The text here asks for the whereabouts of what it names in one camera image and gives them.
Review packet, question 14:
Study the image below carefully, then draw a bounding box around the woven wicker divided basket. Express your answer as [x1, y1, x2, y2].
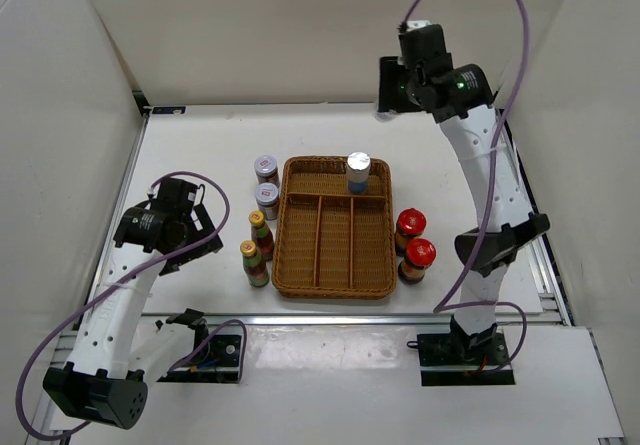
[272, 156, 396, 300]

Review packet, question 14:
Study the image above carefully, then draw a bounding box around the purple lid jar far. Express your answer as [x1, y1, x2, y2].
[254, 155, 280, 187]

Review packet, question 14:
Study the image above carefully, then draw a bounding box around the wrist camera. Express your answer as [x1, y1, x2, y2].
[150, 178, 198, 214]
[398, 20, 447, 66]

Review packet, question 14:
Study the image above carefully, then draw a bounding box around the purple lid jar near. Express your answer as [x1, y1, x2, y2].
[255, 182, 280, 221]

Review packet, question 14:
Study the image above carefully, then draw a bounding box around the silver lid spice jar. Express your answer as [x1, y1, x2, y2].
[346, 152, 371, 194]

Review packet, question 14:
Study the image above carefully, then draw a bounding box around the purple cable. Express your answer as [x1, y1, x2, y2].
[14, 170, 249, 440]
[402, 0, 532, 375]

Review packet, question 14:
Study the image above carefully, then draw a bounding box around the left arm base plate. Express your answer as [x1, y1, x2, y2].
[159, 334, 245, 384]

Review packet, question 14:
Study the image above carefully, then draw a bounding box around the sauce bottle yellow cap far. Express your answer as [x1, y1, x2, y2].
[249, 210, 275, 262]

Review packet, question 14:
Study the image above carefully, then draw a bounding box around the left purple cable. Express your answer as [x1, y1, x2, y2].
[14, 170, 249, 440]

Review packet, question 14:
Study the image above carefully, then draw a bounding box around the sauce bottle yellow cap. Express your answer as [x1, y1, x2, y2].
[249, 210, 275, 262]
[240, 240, 270, 288]

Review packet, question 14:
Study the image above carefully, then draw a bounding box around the purple lid jar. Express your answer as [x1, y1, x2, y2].
[254, 155, 280, 187]
[255, 182, 280, 221]

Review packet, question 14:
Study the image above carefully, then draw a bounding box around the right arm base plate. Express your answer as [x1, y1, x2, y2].
[406, 333, 516, 387]

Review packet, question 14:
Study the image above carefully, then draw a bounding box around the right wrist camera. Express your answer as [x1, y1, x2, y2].
[398, 20, 447, 66]

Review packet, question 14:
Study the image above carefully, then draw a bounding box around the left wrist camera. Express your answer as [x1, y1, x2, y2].
[150, 178, 198, 214]

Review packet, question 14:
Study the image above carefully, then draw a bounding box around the aluminium table rail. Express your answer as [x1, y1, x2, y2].
[140, 310, 563, 326]

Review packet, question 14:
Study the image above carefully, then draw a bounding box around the red lid chili jar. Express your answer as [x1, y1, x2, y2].
[394, 208, 427, 256]
[398, 238, 437, 284]

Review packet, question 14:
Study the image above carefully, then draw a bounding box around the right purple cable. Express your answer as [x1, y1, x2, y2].
[402, 0, 532, 375]

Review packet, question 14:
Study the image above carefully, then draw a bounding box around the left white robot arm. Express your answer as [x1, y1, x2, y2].
[43, 193, 222, 429]

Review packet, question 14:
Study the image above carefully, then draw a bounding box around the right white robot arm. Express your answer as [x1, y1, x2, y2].
[378, 56, 550, 365]

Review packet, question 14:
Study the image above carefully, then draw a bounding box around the sauce bottle yellow cap near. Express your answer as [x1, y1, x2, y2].
[240, 240, 270, 288]

